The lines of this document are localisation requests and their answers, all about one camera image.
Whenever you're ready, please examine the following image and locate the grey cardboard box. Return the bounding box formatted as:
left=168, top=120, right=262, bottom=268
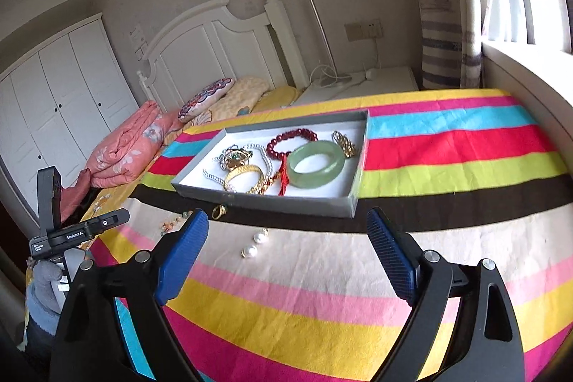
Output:
left=171, top=109, right=370, bottom=218

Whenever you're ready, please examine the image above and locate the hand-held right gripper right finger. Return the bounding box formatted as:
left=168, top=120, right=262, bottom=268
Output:
left=366, top=207, right=525, bottom=382

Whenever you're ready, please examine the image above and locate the striped colourful blanket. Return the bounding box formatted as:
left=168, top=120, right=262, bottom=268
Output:
left=90, top=89, right=573, bottom=382

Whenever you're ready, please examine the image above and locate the folded pink floral quilt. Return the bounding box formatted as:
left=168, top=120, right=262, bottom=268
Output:
left=58, top=100, right=184, bottom=222

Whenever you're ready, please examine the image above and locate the dark red bead bracelet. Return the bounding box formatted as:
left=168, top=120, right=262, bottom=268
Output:
left=266, top=128, right=318, bottom=161

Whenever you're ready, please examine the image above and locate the white rod lamp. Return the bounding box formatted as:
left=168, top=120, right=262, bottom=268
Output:
left=305, top=0, right=354, bottom=91

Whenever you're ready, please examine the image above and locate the yellow checked pillow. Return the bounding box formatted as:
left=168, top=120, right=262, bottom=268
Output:
left=188, top=77, right=271, bottom=127

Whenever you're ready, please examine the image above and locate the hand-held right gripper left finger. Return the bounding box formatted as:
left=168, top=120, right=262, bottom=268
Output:
left=49, top=207, right=210, bottom=382

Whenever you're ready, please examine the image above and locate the white pearl necklace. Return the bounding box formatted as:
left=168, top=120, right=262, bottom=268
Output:
left=203, top=142, right=274, bottom=190

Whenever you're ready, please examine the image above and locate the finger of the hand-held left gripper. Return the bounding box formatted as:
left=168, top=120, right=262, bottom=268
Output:
left=92, top=208, right=131, bottom=238

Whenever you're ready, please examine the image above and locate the yellow stone bead bracelet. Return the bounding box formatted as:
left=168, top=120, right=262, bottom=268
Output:
left=159, top=209, right=194, bottom=236

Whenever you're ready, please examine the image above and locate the gold filigree brooch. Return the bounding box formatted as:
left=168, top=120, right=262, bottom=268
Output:
left=331, top=130, right=357, bottom=159

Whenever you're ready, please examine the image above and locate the white nightstand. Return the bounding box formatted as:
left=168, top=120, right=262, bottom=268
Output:
left=293, top=66, right=419, bottom=105

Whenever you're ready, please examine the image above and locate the printed striped curtain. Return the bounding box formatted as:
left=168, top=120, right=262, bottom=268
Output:
left=396, top=0, right=538, bottom=90

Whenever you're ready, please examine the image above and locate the white bed headboard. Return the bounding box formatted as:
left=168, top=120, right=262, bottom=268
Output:
left=136, top=0, right=309, bottom=114

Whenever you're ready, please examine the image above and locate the gold bangle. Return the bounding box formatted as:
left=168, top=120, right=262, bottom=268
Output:
left=222, top=165, right=265, bottom=194

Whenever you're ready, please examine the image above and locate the embroidered flower pillow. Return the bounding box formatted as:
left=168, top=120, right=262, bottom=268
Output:
left=178, top=78, right=236, bottom=123

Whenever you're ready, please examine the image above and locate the green jade bangle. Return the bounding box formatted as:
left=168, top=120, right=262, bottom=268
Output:
left=286, top=140, right=346, bottom=189

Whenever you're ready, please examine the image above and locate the white wardrobe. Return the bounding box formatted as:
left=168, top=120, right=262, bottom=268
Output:
left=0, top=13, right=139, bottom=222

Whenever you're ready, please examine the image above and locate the window with white sill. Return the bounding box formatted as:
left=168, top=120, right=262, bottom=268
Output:
left=481, top=0, right=573, bottom=168

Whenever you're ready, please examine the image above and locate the white cable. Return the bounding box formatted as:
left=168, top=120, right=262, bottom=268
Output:
left=309, top=37, right=381, bottom=90

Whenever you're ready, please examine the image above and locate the person's left hand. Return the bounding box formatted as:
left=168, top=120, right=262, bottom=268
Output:
left=26, top=259, right=68, bottom=327

